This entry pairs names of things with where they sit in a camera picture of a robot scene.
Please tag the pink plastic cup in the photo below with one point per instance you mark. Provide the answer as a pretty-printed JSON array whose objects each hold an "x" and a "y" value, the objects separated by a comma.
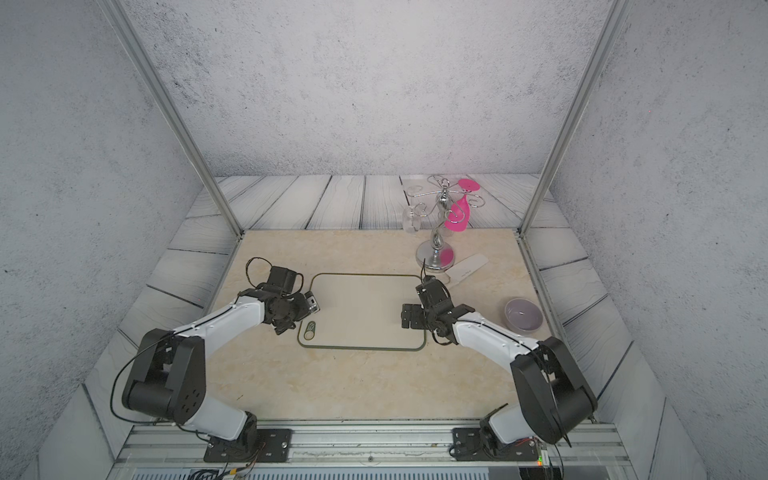
[{"x": 459, "y": 214}]

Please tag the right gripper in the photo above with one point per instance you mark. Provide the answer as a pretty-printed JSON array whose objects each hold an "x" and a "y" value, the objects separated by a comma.
[{"x": 415, "y": 316}]

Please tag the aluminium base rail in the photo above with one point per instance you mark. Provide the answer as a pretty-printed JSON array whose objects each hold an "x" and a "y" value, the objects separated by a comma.
[{"x": 433, "y": 443}]

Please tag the aluminium frame post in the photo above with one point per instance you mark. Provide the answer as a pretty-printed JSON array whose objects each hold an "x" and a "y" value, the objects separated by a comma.
[
  {"x": 131, "y": 43},
  {"x": 616, "y": 16}
]

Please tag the chrome cup holder stand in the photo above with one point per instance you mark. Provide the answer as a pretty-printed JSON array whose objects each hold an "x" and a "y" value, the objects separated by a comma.
[{"x": 435, "y": 253}]

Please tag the right aluminium frame post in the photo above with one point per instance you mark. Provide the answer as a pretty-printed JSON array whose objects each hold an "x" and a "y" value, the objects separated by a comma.
[{"x": 616, "y": 16}]

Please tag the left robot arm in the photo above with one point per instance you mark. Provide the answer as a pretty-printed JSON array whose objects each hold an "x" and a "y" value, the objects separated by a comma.
[{"x": 167, "y": 378}]

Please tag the clear plastic cup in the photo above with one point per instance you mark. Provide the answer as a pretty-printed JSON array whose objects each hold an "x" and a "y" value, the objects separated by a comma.
[{"x": 411, "y": 220}]

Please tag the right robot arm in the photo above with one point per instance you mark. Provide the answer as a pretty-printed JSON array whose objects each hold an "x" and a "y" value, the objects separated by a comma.
[{"x": 553, "y": 394}]

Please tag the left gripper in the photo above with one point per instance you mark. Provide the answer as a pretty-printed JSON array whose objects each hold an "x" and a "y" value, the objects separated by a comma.
[{"x": 285, "y": 326}]

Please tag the lilac round bowl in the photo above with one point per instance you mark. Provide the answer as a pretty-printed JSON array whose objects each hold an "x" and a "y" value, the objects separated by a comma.
[{"x": 523, "y": 316}]

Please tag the glass cutting board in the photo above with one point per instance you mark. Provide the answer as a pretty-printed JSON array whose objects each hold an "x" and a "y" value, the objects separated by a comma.
[{"x": 361, "y": 312}]

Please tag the left aluminium frame post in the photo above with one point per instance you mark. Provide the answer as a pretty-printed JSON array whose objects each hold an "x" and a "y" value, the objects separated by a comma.
[{"x": 131, "y": 43}]

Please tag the white speckled ceramic knife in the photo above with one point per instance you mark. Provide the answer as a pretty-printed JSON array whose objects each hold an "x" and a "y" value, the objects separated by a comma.
[{"x": 465, "y": 268}]

